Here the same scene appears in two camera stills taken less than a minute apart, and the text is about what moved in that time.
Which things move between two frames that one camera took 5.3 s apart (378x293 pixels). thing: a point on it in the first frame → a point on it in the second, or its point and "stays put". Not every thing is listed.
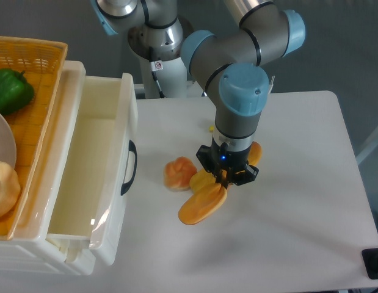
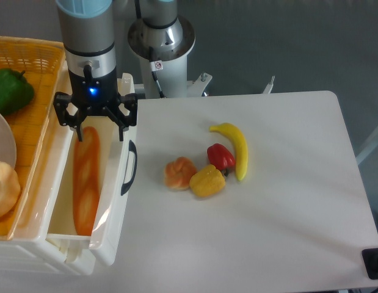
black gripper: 226,166 → 98,96
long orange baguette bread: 207,199 → 87,180
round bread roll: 178,173 stays put
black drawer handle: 132,148 stays put
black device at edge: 374,260 stays put
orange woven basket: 41,61 stays put
